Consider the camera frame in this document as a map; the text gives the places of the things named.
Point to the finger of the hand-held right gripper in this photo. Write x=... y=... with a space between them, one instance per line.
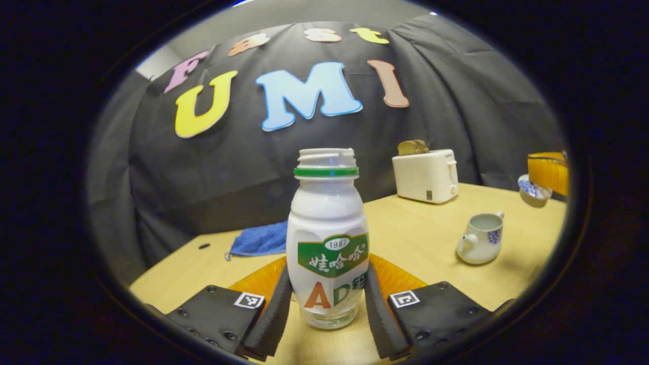
x=550 y=175

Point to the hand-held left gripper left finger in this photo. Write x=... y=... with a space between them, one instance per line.
x=274 y=319

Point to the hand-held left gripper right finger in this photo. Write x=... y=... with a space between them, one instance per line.
x=377 y=319

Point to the white blue-patterned teacup lid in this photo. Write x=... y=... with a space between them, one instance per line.
x=532 y=192

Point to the white blue-patterned teacup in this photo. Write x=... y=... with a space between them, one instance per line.
x=476 y=248

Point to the white water bottle green label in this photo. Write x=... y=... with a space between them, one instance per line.
x=327 y=218

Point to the blue towel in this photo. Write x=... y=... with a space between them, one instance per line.
x=258 y=241

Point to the white toaster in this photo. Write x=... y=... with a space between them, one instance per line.
x=423 y=177

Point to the brown toast slice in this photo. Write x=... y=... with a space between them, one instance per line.
x=422 y=146
x=406 y=148

